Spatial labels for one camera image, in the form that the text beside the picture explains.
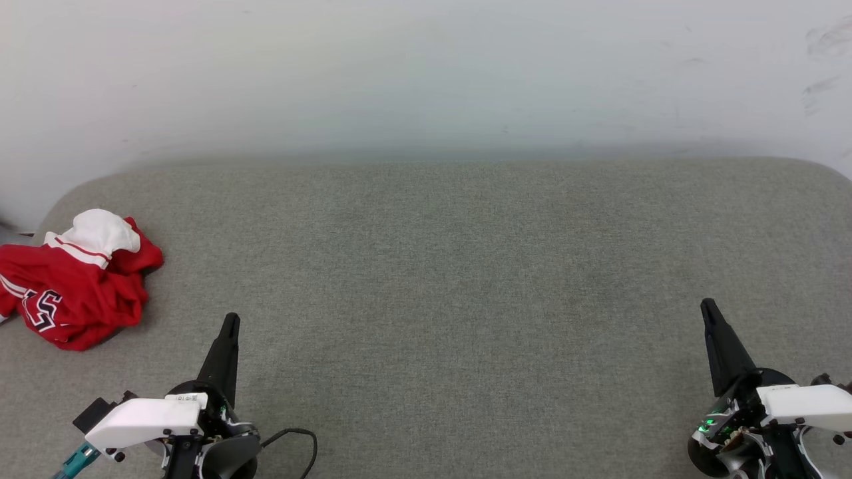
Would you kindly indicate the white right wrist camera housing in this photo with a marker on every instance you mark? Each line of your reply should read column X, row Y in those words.
column 805, row 406

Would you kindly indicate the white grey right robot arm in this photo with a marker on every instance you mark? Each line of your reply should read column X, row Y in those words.
column 752, row 466

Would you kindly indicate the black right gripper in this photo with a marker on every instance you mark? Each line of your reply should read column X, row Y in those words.
column 732, row 412

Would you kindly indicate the red and white basketball jersey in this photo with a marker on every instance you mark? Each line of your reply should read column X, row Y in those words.
column 80, row 293

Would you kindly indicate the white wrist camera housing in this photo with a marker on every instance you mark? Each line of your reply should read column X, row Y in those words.
column 805, row 406
column 143, row 419

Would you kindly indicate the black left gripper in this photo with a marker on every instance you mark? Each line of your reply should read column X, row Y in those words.
column 216, row 419

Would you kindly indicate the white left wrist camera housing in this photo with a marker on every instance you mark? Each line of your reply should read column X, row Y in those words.
column 143, row 419

